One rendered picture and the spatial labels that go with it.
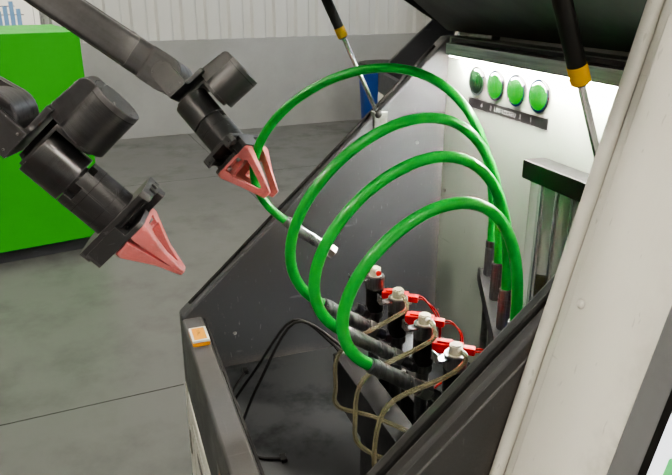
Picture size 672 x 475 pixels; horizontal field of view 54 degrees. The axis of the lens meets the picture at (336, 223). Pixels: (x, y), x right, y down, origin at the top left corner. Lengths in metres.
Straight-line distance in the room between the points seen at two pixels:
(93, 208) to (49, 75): 3.38
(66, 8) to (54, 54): 2.93
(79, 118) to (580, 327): 0.53
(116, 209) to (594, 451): 0.52
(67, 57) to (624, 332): 3.76
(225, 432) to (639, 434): 0.58
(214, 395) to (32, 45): 3.23
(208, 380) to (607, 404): 0.66
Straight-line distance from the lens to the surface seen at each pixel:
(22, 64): 4.09
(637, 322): 0.61
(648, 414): 0.60
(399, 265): 1.39
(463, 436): 0.72
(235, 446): 0.96
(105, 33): 1.15
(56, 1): 1.20
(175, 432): 2.61
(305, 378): 1.31
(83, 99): 0.74
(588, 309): 0.64
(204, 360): 1.15
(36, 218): 4.26
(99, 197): 0.74
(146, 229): 0.74
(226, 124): 1.05
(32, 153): 0.76
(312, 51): 7.85
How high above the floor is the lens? 1.54
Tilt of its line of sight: 20 degrees down
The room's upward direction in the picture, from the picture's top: straight up
